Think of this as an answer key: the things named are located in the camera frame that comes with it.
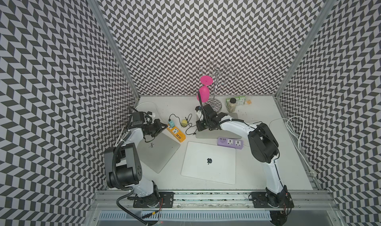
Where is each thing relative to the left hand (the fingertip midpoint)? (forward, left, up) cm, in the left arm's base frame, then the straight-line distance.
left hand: (167, 125), depth 89 cm
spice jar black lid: (+18, -42, -3) cm, 46 cm away
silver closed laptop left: (-13, +5, -8) cm, 16 cm away
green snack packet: (+24, -50, -4) cm, 56 cm away
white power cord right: (+7, -87, -11) cm, 88 cm away
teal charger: (+4, -2, -3) cm, 5 cm away
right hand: (+3, -18, -5) cm, 19 cm away
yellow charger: (+7, -9, -7) cm, 14 cm away
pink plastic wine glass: (+13, -22, +14) cm, 29 cm away
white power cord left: (+27, +15, -11) cm, 33 cm away
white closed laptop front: (-19, -25, -10) cm, 33 cm away
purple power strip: (-8, -42, -7) cm, 43 cm away
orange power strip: (-2, -6, -7) cm, 9 cm away
